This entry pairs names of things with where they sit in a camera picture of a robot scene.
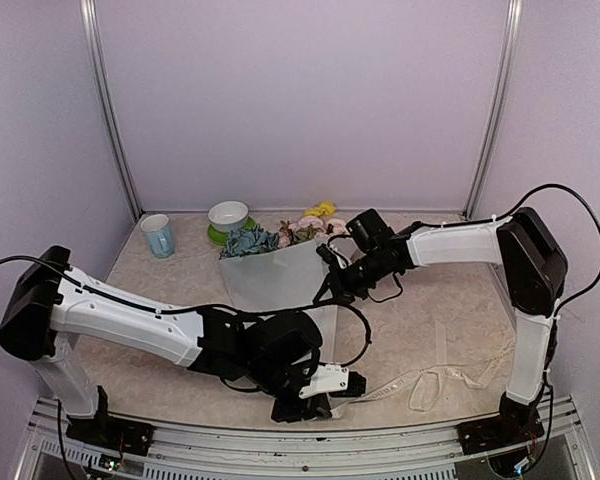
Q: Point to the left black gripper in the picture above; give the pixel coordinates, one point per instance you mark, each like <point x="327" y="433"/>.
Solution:
<point x="317" y="406"/>

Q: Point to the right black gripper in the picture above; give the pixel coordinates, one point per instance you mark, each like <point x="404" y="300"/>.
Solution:
<point x="340" y="288"/>

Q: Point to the pink fake flower bunch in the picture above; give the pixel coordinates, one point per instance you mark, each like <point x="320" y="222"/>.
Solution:
<point x="309" y="228"/>

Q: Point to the yellow fake flower stem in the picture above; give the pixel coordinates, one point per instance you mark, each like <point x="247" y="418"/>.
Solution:
<point x="323" y="209"/>

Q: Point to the blue fake flower bunch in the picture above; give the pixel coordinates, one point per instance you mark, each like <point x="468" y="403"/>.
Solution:
<point x="246" y="242"/>

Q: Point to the cream printed ribbon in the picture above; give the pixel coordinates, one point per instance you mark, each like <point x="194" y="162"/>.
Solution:
<point x="426" y="385"/>

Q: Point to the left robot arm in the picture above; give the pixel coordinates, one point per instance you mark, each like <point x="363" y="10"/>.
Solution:
<point x="280" y="353"/>

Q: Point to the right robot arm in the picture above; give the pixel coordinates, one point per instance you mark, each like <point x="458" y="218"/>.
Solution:
<point x="521" y="246"/>

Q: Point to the green plate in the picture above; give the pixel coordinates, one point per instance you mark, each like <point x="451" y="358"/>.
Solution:
<point x="219" y="238"/>

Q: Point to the white ceramic bowl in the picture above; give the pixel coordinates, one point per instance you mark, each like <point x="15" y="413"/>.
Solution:
<point x="228" y="216"/>

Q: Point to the light blue mug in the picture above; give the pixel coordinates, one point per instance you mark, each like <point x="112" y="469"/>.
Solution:
<point x="158" y="234"/>

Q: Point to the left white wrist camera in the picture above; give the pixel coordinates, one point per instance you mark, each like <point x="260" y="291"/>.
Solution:
<point x="336" y="381"/>

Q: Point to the front aluminium rail base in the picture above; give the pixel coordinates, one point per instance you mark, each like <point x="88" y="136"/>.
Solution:
<point x="229" y="436"/>

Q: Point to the right aluminium frame post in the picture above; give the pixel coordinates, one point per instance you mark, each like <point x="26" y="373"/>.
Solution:
<point x="497" y="107"/>

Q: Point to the aluminium frame post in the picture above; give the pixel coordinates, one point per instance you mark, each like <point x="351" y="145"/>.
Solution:
<point x="88" y="10"/>
<point x="497" y="107"/>

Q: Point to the left aluminium frame post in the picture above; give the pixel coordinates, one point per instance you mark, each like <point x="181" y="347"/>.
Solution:
<point x="88" y="10"/>

